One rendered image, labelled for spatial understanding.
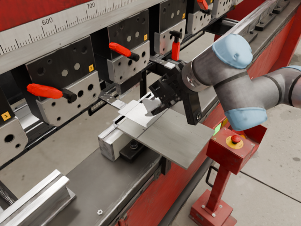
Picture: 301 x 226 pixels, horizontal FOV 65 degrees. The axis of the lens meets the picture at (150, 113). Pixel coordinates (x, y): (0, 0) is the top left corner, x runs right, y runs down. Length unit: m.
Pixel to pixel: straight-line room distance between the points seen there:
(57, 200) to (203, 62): 0.54
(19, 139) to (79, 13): 0.27
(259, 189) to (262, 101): 1.46
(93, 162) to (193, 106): 0.41
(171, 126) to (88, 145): 1.38
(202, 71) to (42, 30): 0.32
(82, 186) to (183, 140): 0.35
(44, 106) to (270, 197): 1.70
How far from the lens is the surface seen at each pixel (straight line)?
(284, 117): 2.60
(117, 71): 0.63
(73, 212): 0.78
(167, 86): 0.64
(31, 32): 0.46
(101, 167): 0.84
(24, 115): 0.95
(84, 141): 2.14
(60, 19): 0.49
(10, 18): 0.45
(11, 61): 0.46
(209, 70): 0.53
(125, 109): 0.84
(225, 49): 0.50
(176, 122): 0.79
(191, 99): 0.63
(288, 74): 0.60
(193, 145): 0.73
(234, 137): 1.06
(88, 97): 0.59
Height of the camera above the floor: 1.55
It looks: 42 degrees down
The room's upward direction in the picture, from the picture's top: straight up
